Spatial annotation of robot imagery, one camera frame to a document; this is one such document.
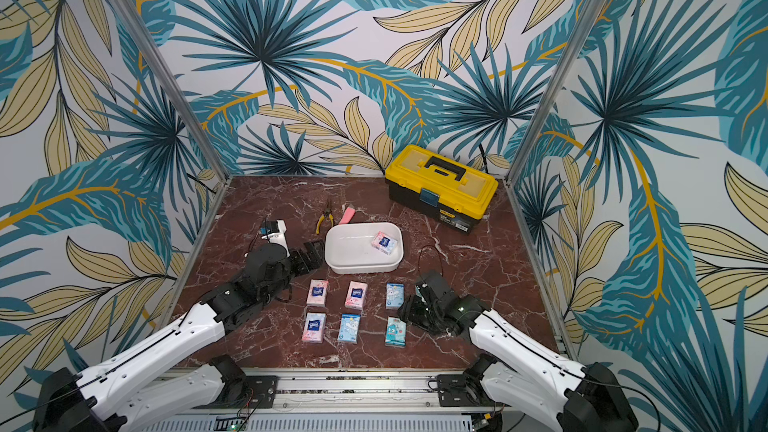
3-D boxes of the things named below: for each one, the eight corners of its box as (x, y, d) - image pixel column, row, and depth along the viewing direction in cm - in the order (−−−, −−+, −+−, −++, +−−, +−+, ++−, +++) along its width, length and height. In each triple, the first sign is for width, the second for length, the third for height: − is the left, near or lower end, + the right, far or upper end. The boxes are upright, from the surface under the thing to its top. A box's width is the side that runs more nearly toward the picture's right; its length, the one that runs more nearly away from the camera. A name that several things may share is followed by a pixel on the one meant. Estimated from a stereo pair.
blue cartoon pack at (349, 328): (338, 343, 83) (337, 340, 81) (340, 316, 87) (339, 313, 85) (358, 343, 83) (358, 340, 81) (360, 316, 88) (359, 313, 85)
